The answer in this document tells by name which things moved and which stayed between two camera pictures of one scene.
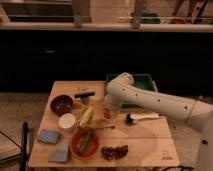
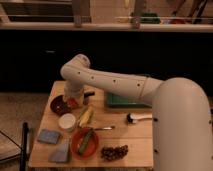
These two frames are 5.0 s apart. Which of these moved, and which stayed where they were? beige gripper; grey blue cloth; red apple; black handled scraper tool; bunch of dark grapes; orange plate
Moved: beige gripper; red apple
Stayed: orange plate; grey blue cloth; black handled scraper tool; bunch of dark grapes
